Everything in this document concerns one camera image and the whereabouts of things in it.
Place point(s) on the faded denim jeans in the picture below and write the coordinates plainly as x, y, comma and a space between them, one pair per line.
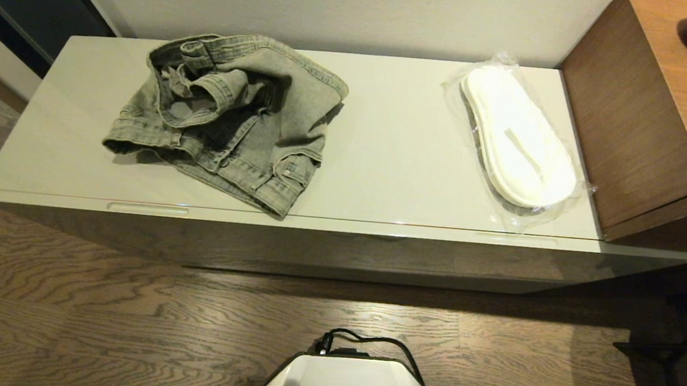
238, 115

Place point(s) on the white slippers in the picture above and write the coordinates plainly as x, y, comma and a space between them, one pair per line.
516, 133

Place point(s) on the brown wooden desk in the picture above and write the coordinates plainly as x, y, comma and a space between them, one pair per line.
643, 113

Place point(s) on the glossy white low cabinet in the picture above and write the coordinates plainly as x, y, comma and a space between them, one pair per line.
384, 159

